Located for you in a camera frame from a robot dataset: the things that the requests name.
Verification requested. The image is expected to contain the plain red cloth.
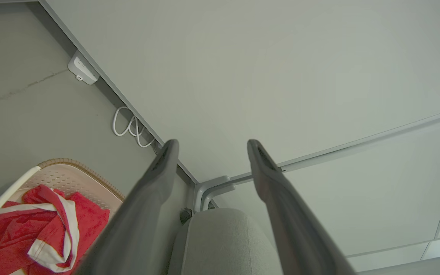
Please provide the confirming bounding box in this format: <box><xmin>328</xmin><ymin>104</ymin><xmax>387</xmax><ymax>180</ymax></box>
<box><xmin>0</xmin><ymin>191</ymin><xmax>110</xmax><ymax>275</ymax></box>

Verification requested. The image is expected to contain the white coiled cable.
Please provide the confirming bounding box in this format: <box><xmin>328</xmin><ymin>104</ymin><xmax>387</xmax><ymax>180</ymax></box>
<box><xmin>112</xmin><ymin>106</ymin><xmax>155</xmax><ymax>148</ymax></box>

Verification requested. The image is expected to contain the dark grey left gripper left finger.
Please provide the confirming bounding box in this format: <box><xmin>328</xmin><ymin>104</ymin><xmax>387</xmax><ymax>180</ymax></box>
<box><xmin>74</xmin><ymin>139</ymin><xmax>180</xmax><ymax>275</ymax></box>

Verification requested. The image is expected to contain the grey partition foot post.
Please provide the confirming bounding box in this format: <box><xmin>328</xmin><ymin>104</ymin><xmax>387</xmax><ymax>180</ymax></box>
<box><xmin>201</xmin><ymin>183</ymin><xmax>236</xmax><ymax>212</ymax></box>
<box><xmin>193</xmin><ymin>175</ymin><xmax>231</xmax><ymax>213</ymax></box>

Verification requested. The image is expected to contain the beige perforated laundry basket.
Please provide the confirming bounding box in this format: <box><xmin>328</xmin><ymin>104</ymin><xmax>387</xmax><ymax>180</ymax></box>
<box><xmin>0</xmin><ymin>158</ymin><xmax>126</xmax><ymax>275</ymax></box>

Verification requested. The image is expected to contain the grey fabric sofa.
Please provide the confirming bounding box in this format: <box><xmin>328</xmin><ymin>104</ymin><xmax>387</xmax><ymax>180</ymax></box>
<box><xmin>168</xmin><ymin>208</ymin><xmax>284</xmax><ymax>275</ymax></box>

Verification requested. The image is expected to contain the red and white striped garment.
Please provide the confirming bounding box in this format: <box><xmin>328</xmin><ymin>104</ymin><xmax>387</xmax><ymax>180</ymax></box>
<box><xmin>0</xmin><ymin>185</ymin><xmax>80</xmax><ymax>274</ymax></box>

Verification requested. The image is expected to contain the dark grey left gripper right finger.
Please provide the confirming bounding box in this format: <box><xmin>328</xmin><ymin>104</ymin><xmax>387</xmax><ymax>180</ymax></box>
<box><xmin>247</xmin><ymin>139</ymin><xmax>358</xmax><ymax>275</ymax></box>

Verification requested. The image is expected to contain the white power strip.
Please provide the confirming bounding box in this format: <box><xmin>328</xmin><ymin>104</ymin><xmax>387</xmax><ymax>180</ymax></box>
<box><xmin>67</xmin><ymin>51</ymin><xmax>100</xmax><ymax>85</ymax></box>

